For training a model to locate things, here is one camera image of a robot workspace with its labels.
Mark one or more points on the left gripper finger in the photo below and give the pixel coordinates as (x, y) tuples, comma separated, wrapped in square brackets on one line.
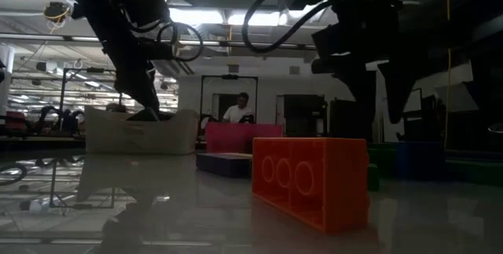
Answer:
[(143, 96)]

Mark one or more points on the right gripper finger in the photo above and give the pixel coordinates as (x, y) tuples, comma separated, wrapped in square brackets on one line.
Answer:
[(399, 89), (365, 96)]

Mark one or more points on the large orange hollow brick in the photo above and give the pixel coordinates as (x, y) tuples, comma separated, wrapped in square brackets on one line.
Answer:
[(314, 183)]

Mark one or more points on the purple block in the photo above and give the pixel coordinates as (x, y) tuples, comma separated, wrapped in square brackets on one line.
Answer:
[(224, 165)]

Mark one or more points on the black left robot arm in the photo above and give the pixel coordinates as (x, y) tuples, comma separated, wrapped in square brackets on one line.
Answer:
[(106, 18)]

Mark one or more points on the whiteboard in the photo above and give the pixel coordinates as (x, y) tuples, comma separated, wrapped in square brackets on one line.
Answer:
[(416, 104)]

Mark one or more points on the black cabinet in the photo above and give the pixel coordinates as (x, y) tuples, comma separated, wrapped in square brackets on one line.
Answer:
[(304, 114), (346, 118)]

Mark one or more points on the person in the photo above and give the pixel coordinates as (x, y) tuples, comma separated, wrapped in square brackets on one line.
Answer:
[(116, 107), (237, 112)]

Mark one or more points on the dark desk with monitor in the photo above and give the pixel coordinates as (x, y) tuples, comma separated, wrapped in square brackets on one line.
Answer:
[(424, 124)]

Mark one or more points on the blue block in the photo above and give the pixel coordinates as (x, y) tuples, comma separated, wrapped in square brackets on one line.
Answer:
[(420, 160)]

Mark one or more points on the small green block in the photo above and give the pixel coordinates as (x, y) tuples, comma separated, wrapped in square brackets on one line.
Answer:
[(373, 177)]

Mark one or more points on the pink plastic bin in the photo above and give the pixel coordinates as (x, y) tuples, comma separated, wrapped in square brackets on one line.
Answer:
[(236, 138)]

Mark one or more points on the long ceiling light bar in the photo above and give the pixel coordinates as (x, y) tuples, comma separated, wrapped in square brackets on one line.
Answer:
[(236, 43)]

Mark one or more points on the green long block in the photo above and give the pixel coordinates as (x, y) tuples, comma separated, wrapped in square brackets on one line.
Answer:
[(473, 172)]

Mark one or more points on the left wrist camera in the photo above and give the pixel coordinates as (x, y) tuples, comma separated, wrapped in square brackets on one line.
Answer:
[(155, 49)]

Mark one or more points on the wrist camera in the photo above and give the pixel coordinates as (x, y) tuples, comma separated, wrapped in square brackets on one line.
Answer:
[(330, 45), (155, 49)]

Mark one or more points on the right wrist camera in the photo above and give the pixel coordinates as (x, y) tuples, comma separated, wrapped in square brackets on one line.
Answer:
[(330, 45)]

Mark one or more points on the black metal frame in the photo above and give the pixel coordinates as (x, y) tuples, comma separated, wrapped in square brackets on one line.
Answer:
[(201, 96), (62, 96)]

